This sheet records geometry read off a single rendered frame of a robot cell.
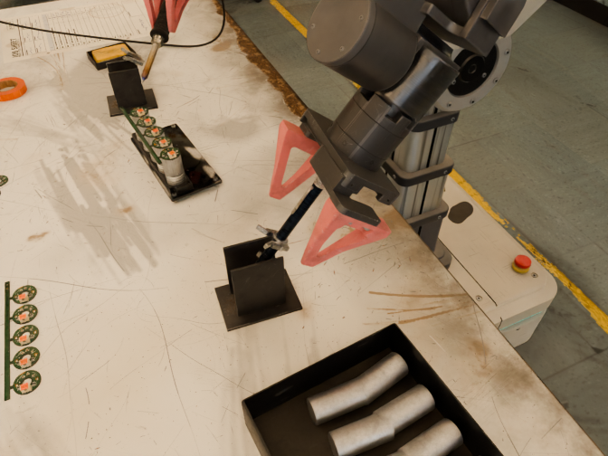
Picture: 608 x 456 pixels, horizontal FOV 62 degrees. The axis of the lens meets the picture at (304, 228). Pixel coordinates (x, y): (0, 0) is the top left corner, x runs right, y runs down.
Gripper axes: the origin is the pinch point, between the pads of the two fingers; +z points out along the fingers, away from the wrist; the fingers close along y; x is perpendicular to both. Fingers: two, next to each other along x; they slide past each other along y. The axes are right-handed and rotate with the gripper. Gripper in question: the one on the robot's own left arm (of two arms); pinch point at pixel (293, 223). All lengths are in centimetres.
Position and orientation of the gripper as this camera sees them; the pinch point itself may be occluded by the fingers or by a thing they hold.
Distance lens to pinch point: 48.6
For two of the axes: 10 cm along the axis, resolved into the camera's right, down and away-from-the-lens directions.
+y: 3.4, 6.7, -6.6
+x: 7.4, 2.4, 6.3
